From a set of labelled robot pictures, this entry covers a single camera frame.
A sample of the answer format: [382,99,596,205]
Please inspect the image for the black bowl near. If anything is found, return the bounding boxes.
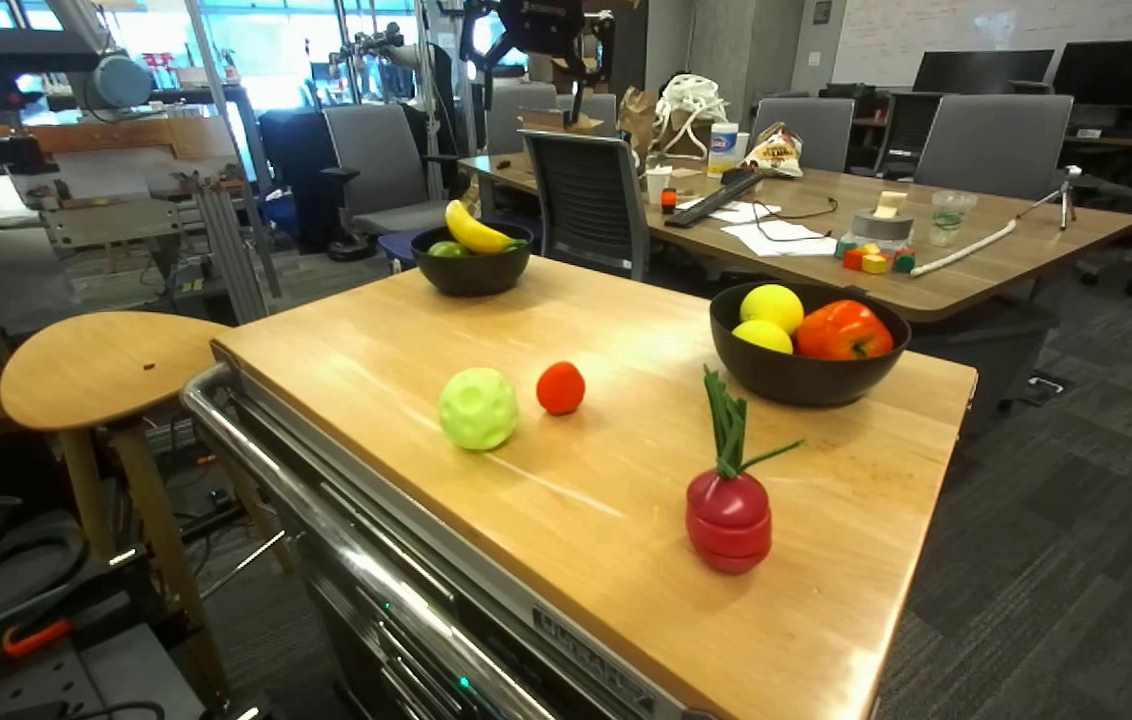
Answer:
[413,227,528,295]

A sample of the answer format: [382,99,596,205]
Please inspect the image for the red orange toy apple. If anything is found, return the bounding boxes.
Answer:
[795,298,895,358]

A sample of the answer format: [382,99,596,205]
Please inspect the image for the green toy avocado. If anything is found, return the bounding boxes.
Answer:
[428,239,464,260]

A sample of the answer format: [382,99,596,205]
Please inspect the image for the red toy radish green leaves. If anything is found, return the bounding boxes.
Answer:
[682,368,792,574]

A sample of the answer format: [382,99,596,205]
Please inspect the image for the yellow toy banana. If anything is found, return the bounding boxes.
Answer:
[445,199,515,256]

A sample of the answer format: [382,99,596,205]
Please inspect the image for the light green dimpled ball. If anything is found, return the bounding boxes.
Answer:
[440,368,521,453]

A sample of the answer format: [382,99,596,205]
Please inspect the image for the black bowl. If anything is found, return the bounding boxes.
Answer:
[413,227,528,295]
[710,287,913,407]

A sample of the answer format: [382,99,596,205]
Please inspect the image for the colourful toy blocks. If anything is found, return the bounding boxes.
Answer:
[834,243,916,274]

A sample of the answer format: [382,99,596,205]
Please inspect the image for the small red toy strawberry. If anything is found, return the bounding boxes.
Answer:
[537,358,583,417]

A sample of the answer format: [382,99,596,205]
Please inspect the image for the wooden desk left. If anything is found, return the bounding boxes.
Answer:
[458,123,1132,327]

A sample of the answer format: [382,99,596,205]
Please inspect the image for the black bowl far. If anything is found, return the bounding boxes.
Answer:
[710,287,913,407]

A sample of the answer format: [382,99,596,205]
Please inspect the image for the white paper sheet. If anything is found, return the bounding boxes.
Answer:
[727,219,834,260]

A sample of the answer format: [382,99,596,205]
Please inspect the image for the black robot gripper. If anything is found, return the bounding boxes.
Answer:
[493,0,609,78]

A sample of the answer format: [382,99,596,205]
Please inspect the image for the round wooden stool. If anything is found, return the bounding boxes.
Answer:
[0,310,227,698]

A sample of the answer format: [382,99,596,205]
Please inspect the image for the metal cart handle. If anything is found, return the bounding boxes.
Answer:
[183,368,553,720]

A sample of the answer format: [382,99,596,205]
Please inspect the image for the grey office chair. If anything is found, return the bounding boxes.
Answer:
[525,128,653,279]

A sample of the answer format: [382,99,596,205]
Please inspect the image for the yellow ball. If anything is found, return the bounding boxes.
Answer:
[732,320,795,356]
[741,285,803,330]

